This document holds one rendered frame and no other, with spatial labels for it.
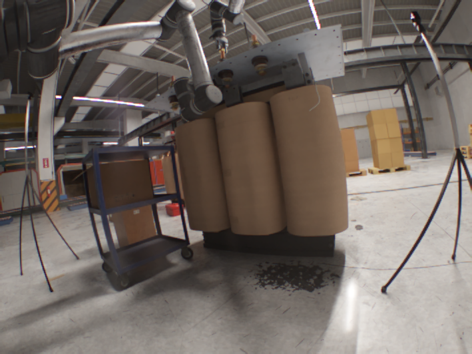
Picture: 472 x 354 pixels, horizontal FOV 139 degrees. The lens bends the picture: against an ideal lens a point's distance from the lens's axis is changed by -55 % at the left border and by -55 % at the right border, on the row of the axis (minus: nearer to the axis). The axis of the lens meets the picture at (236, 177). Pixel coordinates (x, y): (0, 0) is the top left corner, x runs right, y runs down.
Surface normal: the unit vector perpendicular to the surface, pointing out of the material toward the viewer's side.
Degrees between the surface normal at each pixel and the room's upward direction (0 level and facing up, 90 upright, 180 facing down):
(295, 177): 90
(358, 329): 0
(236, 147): 90
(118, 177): 90
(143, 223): 90
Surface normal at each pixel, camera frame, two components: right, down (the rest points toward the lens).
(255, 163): -0.10, 0.06
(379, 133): -0.47, 0.11
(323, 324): -0.14, -0.99
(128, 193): 0.80, -0.09
